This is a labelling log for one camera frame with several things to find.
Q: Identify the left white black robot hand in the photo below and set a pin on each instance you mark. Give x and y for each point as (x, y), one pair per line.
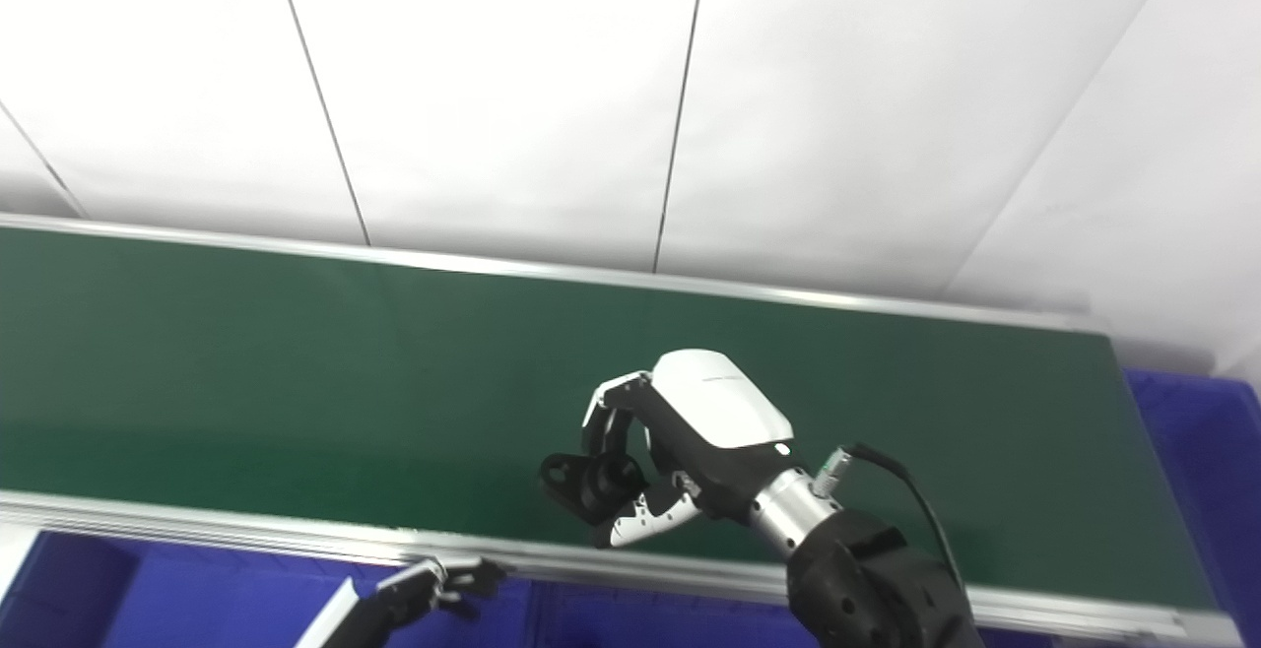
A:
(384, 614)

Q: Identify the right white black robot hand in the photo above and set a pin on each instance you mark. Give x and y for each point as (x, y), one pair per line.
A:
(719, 402)

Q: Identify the black flanged metal part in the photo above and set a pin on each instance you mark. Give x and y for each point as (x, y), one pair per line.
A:
(566, 476)

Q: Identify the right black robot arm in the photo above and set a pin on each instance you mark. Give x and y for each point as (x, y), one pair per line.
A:
(867, 589)

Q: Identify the green conveyor belt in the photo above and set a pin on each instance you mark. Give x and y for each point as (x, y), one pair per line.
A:
(296, 382)
(296, 538)

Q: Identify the blue plastic bin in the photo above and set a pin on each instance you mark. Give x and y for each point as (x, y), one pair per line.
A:
(177, 599)
(1212, 490)
(640, 618)

